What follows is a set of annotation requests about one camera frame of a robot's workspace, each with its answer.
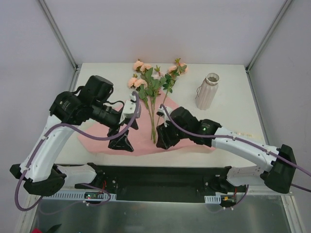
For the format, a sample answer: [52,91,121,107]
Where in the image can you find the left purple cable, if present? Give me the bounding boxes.
[15,92,140,212]

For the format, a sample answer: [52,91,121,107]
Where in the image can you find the left white cable duct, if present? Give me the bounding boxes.
[44,191,117,201]

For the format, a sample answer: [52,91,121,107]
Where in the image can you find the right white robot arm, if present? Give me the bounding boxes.
[156,105,296,194]

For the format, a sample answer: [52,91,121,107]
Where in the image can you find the pink paper wrapping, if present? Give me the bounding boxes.
[76,95,216,156]

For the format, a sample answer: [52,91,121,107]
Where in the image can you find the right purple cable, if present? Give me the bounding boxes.
[159,104,311,192]

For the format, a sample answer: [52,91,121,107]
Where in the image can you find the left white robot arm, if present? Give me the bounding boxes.
[10,75,141,197]

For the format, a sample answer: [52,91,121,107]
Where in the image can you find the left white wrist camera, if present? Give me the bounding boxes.
[119,91,141,123]

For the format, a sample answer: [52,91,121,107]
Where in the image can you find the left aluminium frame post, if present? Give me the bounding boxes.
[36,0,82,72]

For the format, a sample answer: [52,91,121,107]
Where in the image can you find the aluminium front rail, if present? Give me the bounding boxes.
[248,185,293,196]

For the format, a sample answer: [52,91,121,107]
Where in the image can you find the white ribbed ceramic vase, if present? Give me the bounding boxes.
[195,73,220,110]

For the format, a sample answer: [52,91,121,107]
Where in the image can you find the red object at bottom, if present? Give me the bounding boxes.
[31,228,43,233]

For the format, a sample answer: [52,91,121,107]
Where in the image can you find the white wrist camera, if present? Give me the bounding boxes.
[156,104,173,127]
[119,91,141,123]

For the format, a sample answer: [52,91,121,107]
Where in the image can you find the pink flowers with green leaves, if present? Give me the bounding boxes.
[127,58,188,143]

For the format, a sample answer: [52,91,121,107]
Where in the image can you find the purple cable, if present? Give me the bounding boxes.
[159,104,311,192]
[15,92,140,212]

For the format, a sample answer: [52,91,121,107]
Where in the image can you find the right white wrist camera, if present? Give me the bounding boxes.
[156,104,173,127]

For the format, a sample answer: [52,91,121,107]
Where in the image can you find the aluminium frame post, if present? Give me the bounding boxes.
[244,0,294,73]
[36,0,82,72]

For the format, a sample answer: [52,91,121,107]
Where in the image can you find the right aluminium frame post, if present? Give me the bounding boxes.
[244,0,294,73]

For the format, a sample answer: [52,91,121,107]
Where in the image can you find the white cable duct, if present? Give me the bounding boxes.
[44,191,117,201]
[204,194,236,204]

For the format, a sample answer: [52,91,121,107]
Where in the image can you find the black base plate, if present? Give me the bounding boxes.
[88,163,246,203]

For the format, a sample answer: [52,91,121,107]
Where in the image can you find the right white cable duct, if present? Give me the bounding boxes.
[204,194,236,204]

